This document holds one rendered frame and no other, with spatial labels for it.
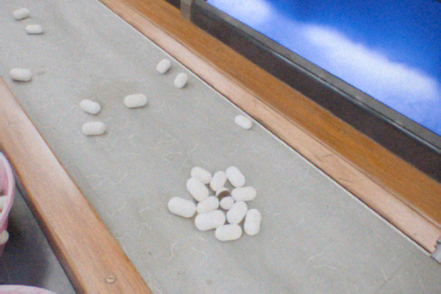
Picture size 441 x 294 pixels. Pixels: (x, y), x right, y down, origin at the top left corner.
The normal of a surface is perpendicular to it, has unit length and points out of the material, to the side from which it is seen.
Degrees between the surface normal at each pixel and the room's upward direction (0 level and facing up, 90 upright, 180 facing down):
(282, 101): 0
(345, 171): 45
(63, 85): 0
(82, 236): 0
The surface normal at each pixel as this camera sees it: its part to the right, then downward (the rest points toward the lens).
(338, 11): -0.61, -0.08
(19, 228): 0.07, -0.75
